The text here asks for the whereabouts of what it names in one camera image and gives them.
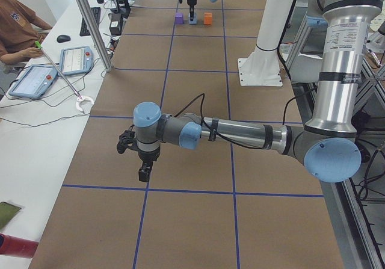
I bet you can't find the blue foam block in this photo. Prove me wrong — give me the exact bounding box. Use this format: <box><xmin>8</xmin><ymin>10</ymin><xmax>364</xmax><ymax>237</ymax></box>
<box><xmin>188</xmin><ymin>13</ymin><xmax>197</xmax><ymax>25</ymax></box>

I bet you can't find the purple foam block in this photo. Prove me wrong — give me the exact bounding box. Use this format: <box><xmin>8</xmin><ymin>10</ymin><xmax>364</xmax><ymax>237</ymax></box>
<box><xmin>174</xmin><ymin>12</ymin><xmax>184</xmax><ymax>25</ymax></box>

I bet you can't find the orange foam block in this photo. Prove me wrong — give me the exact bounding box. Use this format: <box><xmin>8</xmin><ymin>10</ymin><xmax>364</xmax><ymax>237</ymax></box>
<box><xmin>203</xmin><ymin>12</ymin><xmax>212</xmax><ymax>25</ymax></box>

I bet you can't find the black monitor stand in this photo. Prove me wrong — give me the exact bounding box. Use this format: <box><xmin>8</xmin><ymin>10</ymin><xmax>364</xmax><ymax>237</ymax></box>
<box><xmin>114</xmin><ymin>0</ymin><xmax>131</xmax><ymax>19</ymax></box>

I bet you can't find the black power adapter box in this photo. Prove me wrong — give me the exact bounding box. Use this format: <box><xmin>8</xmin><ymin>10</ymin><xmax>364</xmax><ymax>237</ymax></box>
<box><xmin>109</xmin><ymin>13</ymin><xmax>123</xmax><ymax>36</ymax></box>

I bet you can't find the reacher grabber stick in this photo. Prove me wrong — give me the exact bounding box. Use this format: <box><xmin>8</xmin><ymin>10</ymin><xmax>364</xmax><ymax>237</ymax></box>
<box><xmin>34</xmin><ymin>41</ymin><xmax>94</xmax><ymax>114</ymax></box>

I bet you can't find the black keyboard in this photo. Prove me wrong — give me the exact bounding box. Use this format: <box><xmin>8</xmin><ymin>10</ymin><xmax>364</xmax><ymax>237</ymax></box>
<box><xmin>79</xmin><ymin>7</ymin><xmax>102</xmax><ymax>37</ymax></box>

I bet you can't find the far blue teach pendant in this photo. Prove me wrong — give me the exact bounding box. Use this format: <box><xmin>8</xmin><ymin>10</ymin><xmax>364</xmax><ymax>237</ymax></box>
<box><xmin>59</xmin><ymin>46</ymin><xmax>93</xmax><ymax>76</ymax></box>

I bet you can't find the blue teach pendant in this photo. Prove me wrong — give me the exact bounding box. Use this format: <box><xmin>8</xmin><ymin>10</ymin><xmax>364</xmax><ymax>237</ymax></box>
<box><xmin>59</xmin><ymin>46</ymin><xmax>93</xmax><ymax>76</ymax></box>
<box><xmin>9</xmin><ymin>65</ymin><xmax>58</xmax><ymax>99</ymax></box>

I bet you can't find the black computer mouse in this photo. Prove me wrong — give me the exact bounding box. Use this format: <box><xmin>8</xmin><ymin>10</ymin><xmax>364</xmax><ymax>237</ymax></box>
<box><xmin>57</xmin><ymin>34</ymin><xmax>71</xmax><ymax>43</ymax></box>

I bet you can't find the near blue teach pendant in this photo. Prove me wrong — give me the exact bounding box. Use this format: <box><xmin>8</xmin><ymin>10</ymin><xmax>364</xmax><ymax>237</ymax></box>
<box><xmin>9</xmin><ymin>65</ymin><xmax>58</xmax><ymax>99</ymax></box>

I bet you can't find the dark green cloth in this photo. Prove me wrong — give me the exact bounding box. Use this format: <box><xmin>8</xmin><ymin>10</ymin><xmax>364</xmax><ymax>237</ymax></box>
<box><xmin>0</xmin><ymin>202</ymin><xmax>21</xmax><ymax>229</ymax></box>

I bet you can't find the red cylinder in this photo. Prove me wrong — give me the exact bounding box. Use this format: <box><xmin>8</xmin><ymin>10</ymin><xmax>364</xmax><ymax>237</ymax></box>
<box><xmin>1</xmin><ymin>233</ymin><xmax>39</xmax><ymax>258</ymax></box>

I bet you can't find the seated person brown shirt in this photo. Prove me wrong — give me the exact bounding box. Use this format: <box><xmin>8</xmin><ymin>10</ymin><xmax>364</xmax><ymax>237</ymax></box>
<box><xmin>1</xmin><ymin>0</ymin><xmax>52</xmax><ymax>65</ymax></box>

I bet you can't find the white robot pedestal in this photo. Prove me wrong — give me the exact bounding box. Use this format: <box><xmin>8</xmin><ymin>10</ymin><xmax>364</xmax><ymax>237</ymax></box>
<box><xmin>238</xmin><ymin>0</ymin><xmax>295</xmax><ymax>87</ymax></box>

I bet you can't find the aluminium frame post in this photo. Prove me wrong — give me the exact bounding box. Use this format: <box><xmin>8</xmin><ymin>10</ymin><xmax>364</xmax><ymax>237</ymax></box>
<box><xmin>76</xmin><ymin>0</ymin><xmax>112</xmax><ymax>72</ymax></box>

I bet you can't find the aluminium side frame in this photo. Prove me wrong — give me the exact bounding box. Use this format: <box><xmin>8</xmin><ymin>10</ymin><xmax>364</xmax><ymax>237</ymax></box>
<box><xmin>286</xmin><ymin>23</ymin><xmax>384</xmax><ymax>268</ymax></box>

